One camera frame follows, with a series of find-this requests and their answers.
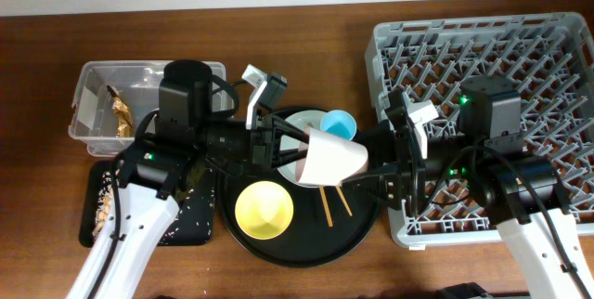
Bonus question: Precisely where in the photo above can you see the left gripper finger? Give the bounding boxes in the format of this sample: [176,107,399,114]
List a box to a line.
[276,149,307,168]
[272,115,309,144]

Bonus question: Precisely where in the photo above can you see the blue cup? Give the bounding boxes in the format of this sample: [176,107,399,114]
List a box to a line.
[320,110,357,140]

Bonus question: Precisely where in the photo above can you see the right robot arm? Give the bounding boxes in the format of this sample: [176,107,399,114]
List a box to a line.
[342,76,593,298]

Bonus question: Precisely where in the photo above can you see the pink cup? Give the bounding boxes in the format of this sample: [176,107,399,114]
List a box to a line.
[295,126,368,186]

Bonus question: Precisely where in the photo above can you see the wooden chopstick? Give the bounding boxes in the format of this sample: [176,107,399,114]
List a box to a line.
[319,186,333,228]
[335,186,353,216]

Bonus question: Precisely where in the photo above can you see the black rectangular tray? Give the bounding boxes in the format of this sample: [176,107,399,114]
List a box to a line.
[78,158,217,248]

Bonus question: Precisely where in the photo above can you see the round black tray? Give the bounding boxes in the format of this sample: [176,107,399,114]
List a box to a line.
[215,170,381,267]

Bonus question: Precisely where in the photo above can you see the gold snack wrapper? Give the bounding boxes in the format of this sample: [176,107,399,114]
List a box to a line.
[107,85,134,137]

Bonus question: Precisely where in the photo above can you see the clear plastic bin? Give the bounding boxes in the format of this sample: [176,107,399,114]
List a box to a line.
[67,59,234,159]

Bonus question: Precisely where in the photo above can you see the grey dishwasher rack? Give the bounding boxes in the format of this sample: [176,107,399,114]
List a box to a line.
[364,12,593,236]

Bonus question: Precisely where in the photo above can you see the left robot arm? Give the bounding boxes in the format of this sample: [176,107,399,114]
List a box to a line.
[68,59,308,298]

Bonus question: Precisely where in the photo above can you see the yellow bowl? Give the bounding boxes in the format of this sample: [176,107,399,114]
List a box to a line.
[234,181,294,241]

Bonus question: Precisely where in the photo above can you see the grey plate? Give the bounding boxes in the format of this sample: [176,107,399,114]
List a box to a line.
[278,110,326,189]

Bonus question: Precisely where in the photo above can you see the food scraps with rice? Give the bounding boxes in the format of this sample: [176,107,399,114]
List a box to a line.
[91,168,214,240]

